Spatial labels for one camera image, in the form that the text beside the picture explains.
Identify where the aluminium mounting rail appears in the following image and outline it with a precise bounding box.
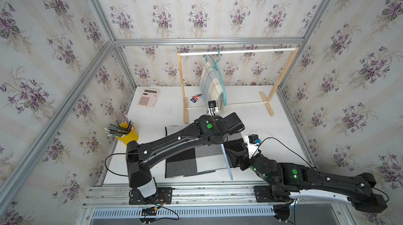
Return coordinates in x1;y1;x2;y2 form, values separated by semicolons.
78;164;341;219

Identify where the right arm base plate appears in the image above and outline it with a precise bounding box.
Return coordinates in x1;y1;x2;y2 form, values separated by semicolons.
254;185;292;203

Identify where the teal plastic hanger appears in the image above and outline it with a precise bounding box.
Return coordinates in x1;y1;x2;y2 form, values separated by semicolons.
200;51;227;111

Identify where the yellow pencil cup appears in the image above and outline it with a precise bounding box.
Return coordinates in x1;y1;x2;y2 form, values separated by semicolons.
116;123;139;145

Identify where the wooden clothes rack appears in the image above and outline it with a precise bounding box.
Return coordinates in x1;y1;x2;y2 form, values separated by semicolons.
177;45;299;124

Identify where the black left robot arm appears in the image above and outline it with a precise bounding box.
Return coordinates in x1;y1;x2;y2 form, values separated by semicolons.
126;113;245;198

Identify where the black grey checkered mat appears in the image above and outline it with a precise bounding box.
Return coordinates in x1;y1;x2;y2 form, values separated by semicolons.
165;125;245;178

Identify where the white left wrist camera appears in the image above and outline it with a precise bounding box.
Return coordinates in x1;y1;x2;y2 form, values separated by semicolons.
207;100;220;116

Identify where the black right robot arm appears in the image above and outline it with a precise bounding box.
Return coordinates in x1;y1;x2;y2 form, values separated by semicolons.
228;150;387;213

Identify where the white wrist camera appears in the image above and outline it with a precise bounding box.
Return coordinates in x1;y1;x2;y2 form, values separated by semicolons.
246;134;261;159
207;100;220;116

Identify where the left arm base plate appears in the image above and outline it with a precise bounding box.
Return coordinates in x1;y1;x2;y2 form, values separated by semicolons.
129;187;173;205

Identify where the light blue plastic hanger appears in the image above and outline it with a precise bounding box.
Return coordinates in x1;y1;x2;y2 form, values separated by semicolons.
220;144;234;181

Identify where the red blue marker box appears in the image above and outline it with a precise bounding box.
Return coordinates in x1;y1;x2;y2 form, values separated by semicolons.
190;94;202;103

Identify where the bundle of pencils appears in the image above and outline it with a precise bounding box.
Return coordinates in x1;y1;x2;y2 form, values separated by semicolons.
104;113;134;137

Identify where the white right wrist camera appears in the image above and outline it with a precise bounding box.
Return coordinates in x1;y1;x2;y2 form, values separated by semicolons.
246;134;261;159

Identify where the blue cream plaid scarf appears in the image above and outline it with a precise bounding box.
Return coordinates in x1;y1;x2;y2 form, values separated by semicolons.
199;62;225;114

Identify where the pink calculator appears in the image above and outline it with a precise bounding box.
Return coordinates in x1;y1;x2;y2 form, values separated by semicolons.
138;88;159;107

